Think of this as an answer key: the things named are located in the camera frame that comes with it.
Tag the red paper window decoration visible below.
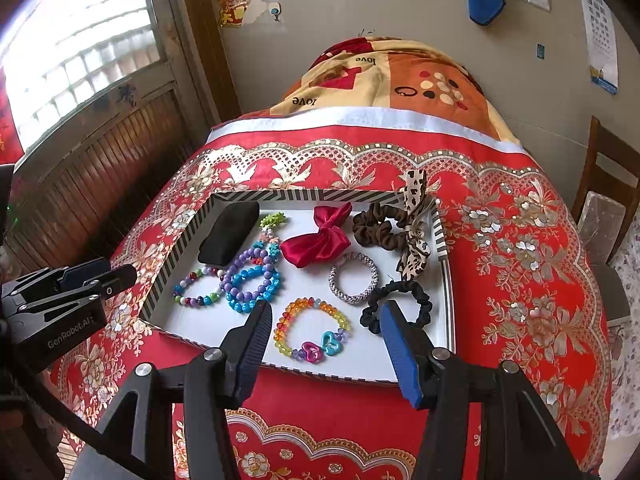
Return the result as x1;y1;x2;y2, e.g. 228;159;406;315
0;67;26;166

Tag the orange printed blanket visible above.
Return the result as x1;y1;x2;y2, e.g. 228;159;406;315
235;35;526;148

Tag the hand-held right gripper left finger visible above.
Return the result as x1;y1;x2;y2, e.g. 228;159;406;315
75;300;275;480

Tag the rainbow crystal heart bracelet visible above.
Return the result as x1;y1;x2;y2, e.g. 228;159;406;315
272;297;351;363

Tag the multicolour bead bracelet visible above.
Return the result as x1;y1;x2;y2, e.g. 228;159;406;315
172;267;226;309

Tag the purple bead bracelet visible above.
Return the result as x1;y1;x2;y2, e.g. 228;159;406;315
218;247;266;301

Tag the black velvet pouch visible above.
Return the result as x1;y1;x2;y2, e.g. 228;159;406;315
197;201;261;266

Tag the silver woven bracelet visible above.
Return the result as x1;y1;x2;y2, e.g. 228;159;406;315
328;254;381;306

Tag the wall calendar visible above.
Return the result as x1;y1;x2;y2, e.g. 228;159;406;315
572;0;621;96

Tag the brown scrunchie with leopard ribbon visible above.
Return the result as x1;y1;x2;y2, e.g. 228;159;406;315
352;170;441;283

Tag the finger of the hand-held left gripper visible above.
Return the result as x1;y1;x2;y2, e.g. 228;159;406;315
56;258;112;286
75;264;139;304

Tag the bright window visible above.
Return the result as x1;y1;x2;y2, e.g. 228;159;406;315
0;0;171;161

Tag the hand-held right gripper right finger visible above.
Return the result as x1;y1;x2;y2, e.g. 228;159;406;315
378;300;586;480

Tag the brown wooden slatted panel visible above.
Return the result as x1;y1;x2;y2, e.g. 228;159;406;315
0;87;201;281

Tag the yellow red wall sticker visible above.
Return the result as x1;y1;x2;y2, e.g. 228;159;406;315
217;0;258;28

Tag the white floral cloth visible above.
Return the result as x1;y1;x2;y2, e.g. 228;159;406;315
607;240;640;441

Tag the wooden chair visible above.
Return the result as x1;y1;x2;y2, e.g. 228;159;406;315
572;115;640;328

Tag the green flower bead bracelet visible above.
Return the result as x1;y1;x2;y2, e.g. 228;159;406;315
248;212;287;267

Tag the red satin bow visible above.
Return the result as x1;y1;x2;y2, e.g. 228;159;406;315
280;203;353;267

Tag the black scrunchie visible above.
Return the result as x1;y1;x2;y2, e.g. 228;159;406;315
360;280;433;336

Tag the blue bead bracelet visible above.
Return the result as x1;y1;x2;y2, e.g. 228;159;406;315
225;240;287;315

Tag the red embroidered bedspread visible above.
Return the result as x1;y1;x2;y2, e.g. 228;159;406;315
47;107;613;480

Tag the striped-rim white tray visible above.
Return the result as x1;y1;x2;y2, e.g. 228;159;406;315
137;187;457;386

